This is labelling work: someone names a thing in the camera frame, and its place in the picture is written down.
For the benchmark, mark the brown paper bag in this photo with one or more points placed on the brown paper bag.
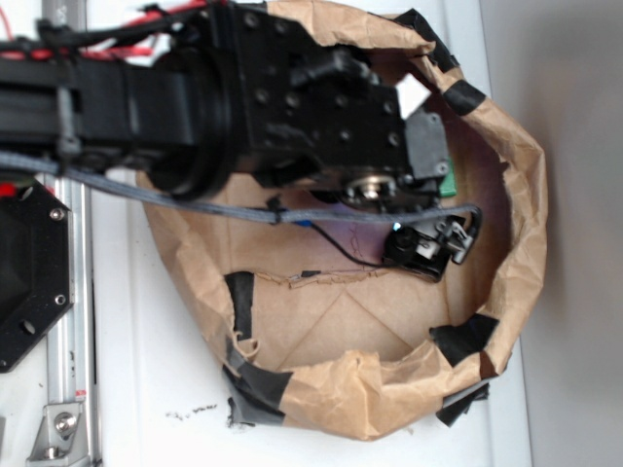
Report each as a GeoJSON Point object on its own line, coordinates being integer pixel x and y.
{"type": "Point", "coordinates": [305, 337]}

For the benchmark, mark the green rectangular block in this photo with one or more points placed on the green rectangular block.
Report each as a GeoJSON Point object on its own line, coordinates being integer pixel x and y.
{"type": "Point", "coordinates": [448, 186]}

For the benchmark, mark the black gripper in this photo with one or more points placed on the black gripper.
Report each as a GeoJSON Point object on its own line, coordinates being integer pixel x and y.
{"type": "Point", "coordinates": [319, 119]}

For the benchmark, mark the black box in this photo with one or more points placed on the black box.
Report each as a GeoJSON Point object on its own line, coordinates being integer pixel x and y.
{"type": "Point", "coordinates": [428, 270]}

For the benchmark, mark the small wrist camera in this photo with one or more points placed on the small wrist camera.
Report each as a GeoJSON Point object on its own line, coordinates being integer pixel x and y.
{"type": "Point", "coordinates": [449, 231]}

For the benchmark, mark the aluminium rail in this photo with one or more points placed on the aluminium rail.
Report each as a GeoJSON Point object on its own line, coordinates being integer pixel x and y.
{"type": "Point", "coordinates": [70, 342]}

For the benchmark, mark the metal corner bracket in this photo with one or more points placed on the metal corner bracket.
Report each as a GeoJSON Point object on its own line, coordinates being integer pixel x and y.
{"type": "Point", "coordinates": [61, 438]}

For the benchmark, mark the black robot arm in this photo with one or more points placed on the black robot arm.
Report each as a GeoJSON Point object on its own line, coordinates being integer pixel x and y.
{"type": "Point", "coordinates": [195, 95]}

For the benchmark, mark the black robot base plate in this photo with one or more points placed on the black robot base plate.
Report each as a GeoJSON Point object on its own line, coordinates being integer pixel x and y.
{"type": "Point", "coordinates": [35, 270]}

